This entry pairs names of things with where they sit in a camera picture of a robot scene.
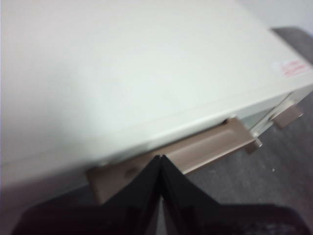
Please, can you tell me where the oven door with beige handle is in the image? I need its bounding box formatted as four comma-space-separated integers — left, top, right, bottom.
85, 111, 272, 205

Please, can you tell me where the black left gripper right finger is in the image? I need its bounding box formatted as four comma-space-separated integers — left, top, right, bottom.
162, 155, 309, 235

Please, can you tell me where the beige oven knob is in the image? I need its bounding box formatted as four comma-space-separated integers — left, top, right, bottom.
271, 99, 305, 129

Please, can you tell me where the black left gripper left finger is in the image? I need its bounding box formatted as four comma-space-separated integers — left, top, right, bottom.
12, 156, 162, 235

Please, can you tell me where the white toaster oven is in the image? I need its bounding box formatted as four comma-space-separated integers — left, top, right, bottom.
0, 0, 313, 187

